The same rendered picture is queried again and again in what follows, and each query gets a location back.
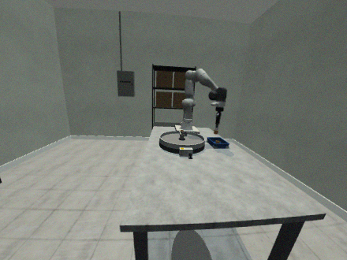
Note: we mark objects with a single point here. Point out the blue crate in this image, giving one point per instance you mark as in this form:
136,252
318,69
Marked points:
223,144

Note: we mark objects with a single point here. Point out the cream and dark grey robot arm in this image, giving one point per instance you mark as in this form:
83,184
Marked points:
217,94

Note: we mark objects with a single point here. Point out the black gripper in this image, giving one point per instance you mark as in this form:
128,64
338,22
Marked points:
218,116

